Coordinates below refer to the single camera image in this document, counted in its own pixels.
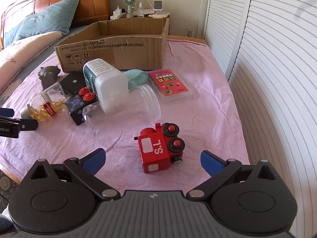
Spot green desk fan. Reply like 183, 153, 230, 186
124, 0, 136, 18

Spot wooden headboard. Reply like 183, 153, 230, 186
1, 0, 110, 49

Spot white power strip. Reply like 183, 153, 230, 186
110, 9, 125, 20

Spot red refill card box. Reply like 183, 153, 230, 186
148, 69, 192, 101

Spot blue pillow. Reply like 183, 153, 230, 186
4, 0, 80, 47

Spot black toy cube red buttons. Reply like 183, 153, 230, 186
66, 86, 97, 126

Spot wall socket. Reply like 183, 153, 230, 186
185, 29, 194, 38

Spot cardboard box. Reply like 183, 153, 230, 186
55, 18, 169, 73

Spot small clear bottle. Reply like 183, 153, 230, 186
137, 2, 145, 17

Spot red toy train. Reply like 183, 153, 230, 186
134, 123, 185, 174

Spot blue bed sheet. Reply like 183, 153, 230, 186
1, 26, 85, 104

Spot white medical wipes canister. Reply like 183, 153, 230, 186
83, 59, 129, 114

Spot white smart display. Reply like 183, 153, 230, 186
153, 0, 163, 12

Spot white louvered wardrobe door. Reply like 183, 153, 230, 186
204, 0, 316, 237

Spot bottle of yellow capsules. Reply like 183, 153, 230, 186
20, 82, 67, 121

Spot teal earbud case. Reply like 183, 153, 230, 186
124, 69, 148, 90

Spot black case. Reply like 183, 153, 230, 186
60, 71, 86, 95

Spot clear plastic jar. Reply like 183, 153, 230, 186
82, 84, 161, 147

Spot grey toy elephant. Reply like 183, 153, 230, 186
38, 66, 61, 90

